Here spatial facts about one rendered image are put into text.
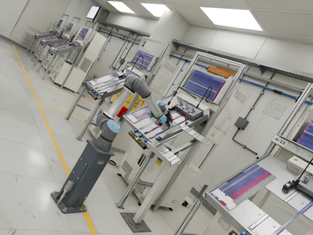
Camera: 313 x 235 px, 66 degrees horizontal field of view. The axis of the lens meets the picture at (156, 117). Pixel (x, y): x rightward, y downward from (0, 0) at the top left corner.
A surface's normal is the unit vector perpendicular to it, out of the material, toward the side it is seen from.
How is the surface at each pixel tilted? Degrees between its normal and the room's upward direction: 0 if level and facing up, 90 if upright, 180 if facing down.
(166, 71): 90
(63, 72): 90
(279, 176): 44
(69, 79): 90
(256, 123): 90
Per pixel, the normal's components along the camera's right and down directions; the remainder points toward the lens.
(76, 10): 0.52, 0.39
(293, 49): -0.68, -0.34
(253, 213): -0.11, -0.85
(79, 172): -0.54, -0.24
